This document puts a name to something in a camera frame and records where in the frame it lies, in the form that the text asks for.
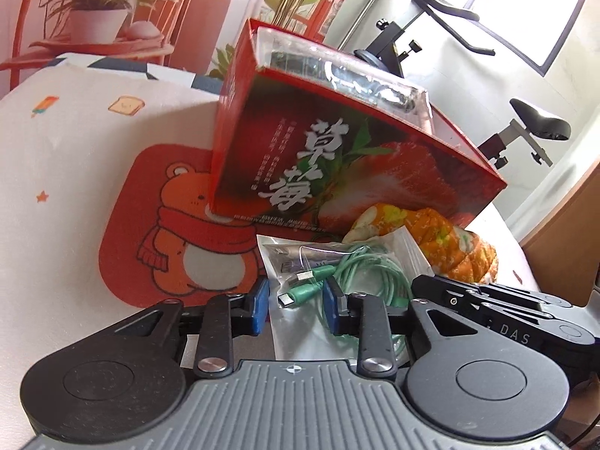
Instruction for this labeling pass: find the green usb cable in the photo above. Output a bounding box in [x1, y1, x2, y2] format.
[276, 244, 413, 357]

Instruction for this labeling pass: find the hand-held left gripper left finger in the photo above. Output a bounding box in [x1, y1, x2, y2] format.
[94, 277, 272, 377]

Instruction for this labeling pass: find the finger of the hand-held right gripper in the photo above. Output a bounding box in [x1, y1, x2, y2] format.
[411, 274, 570, 320]

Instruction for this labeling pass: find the red strawberry print box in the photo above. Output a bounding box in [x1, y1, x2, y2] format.
[209, 18, 508, 237]

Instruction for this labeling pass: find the orange yellow snack packet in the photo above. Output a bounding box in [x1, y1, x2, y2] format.
[342, 202, 498, 284]

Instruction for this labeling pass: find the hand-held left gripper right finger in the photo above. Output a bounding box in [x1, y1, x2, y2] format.
[322, 276, 474, 378]

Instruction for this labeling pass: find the window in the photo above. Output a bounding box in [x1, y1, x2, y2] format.
[462, 0, 594, 78]

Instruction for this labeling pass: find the wooden panel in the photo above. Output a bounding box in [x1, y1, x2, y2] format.
[518, 159, 600, 308]

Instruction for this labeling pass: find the red wire plant stand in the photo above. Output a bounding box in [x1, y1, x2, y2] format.
[0, 0, 357, 86]

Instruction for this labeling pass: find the black exercise bike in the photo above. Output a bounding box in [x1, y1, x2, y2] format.
[354, 0, 573, 170]

